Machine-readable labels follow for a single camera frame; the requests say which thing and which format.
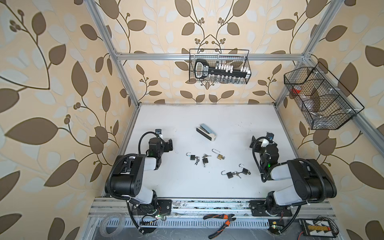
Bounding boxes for back wire basket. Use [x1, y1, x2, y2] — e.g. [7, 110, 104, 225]
[189, 48, 252, 85]

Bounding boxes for black power distribution board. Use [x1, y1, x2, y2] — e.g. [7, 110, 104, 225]
[299, 218, 340, 238]

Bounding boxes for right wire basket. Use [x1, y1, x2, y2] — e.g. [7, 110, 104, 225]
[284, 62, 365, 130]

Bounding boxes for black socket tool set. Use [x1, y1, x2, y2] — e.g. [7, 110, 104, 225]
[193, 60, 251, 79]

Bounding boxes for clear tape roll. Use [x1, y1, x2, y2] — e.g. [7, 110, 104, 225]
[99, 213, 125, 238]

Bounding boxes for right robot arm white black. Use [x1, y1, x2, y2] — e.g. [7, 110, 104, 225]
[250, 133, 337, 235]

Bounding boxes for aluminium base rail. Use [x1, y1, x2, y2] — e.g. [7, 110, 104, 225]
[86, 197, 337, 229]

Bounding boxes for brass padlock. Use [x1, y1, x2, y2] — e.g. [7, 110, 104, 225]
[212, 149, 225, 160]

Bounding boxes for keys between black padlocks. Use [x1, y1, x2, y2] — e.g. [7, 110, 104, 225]
[232, 171, 241, 179]

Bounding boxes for orange black pliers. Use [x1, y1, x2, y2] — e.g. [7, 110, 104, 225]
[203, 213, 237, 240]

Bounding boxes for wire basket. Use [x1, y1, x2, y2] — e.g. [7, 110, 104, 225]
[284, 62, 365, 130]
[189, 48, 252, 85]

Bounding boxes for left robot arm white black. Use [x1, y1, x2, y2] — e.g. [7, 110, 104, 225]
[105, 129, 173, 235]

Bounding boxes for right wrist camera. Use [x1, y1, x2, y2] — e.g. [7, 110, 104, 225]
[266, 132, 274, 141]

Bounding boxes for red capped item in basket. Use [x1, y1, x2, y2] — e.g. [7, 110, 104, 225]
[292, 85, 302, 96]

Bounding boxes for black padlock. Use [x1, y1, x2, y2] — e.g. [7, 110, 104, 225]
[186, 152, 197, 161]
[239, 164, 251, 175]
[221, 171, 234, 179]
[203, 158, 209, 167]

